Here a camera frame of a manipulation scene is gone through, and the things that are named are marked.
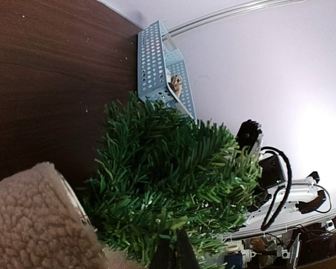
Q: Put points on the burlap tree pot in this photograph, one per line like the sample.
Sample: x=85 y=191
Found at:
x=42 y=225

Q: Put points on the light blue plastic basket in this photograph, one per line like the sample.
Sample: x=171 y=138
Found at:
x=158 y=61

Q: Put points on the small green christmas tree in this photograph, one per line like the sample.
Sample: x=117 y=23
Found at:
x=160 y=172

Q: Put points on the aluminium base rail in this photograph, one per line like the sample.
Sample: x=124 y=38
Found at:
x=293 y=241

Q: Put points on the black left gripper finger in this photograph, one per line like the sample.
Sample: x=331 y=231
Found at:
x=174 y=251

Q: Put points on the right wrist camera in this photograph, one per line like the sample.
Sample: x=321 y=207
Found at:
x=250 y=137

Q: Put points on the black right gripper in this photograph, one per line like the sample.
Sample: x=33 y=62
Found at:
x=272 y=173

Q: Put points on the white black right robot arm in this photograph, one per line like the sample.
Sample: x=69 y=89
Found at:
x=279 y=195

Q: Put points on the beige burlap bow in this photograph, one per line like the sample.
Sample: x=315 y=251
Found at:
x=176 y=84

